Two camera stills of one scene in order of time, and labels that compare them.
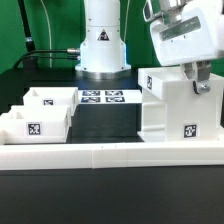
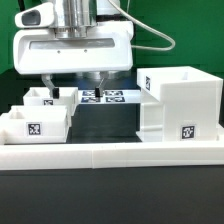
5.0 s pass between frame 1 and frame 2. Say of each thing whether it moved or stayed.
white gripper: moved
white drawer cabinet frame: stayed
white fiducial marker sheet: stayed
